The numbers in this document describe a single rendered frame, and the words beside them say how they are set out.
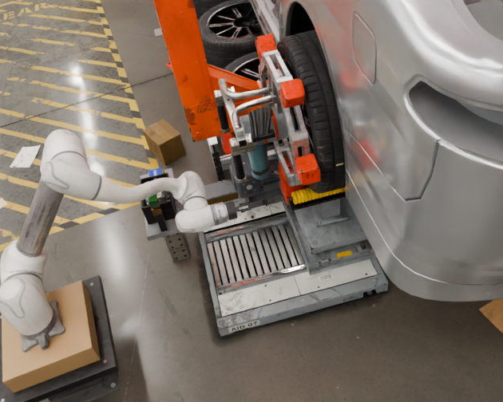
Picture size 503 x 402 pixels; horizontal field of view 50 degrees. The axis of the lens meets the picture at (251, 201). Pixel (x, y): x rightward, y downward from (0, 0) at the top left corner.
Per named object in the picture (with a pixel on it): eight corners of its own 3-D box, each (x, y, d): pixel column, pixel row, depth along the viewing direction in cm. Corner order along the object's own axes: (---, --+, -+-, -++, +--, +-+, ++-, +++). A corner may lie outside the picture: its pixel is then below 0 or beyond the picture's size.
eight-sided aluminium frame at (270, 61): (314, 208, 224) (306, 102, 185) (299, 212, 223) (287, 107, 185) (280, 132, 262) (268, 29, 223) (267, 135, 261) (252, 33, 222)
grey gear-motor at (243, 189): (316, 201, 294) (312, 154, 269) (242, 221, 292) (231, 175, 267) (306, 179, 307) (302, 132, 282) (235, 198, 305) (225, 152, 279)
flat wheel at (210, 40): (184, 52, 388) (176, 21, 371) (257, 17, 409) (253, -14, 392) (235, 88, 347) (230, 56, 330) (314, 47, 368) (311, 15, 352)
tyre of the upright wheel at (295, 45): (360, 199, 247) (394, 144, 184) (310, 212, 246) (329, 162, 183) (318, 76, 266) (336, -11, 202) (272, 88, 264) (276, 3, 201)
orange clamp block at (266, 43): (279, 53, 220) (273, 32, 219) (260, 58, 219) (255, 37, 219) (277, 58, 227) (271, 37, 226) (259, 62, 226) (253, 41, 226)
